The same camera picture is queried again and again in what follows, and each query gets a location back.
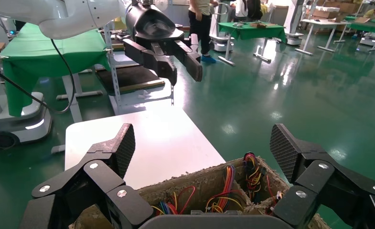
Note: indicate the white table frame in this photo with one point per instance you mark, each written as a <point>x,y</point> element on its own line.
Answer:
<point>229,53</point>
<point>70,94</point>

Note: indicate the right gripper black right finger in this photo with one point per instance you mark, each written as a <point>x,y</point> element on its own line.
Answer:
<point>326,186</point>

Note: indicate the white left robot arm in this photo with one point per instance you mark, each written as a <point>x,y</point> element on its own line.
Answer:
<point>64,15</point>

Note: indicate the dark rack mat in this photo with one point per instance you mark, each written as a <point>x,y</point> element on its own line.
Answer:
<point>127,77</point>

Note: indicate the small brown object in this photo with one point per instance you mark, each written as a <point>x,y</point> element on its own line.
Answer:
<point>258,25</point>

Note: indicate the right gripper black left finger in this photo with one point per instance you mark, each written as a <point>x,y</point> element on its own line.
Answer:
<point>101,177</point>

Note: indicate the person in yellow shirt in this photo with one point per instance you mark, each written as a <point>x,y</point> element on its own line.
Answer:
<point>371,13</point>

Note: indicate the brown cardboard divider box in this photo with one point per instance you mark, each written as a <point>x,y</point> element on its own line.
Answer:
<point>206,183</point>

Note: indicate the white bare table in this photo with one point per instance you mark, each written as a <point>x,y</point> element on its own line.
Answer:
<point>323,22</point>

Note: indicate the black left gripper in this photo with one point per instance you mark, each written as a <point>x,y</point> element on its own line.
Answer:
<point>152,25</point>

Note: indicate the grey metal rack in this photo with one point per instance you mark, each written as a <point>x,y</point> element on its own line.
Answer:
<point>115,82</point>

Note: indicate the person in black trousers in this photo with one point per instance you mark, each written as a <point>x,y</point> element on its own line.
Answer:
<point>200,28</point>

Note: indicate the white mobile robot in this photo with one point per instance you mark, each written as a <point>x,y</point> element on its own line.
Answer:
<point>293,19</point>

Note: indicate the person in black top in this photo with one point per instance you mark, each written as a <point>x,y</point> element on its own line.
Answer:
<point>253,9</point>

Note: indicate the brown cardboard carton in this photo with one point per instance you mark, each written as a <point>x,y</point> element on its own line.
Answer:
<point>325,13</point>
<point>347,7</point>

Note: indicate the person in white top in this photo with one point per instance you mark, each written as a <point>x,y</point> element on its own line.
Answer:
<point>240,8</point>

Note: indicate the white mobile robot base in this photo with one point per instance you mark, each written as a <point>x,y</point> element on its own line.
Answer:
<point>22,126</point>
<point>369,41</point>
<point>222,44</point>

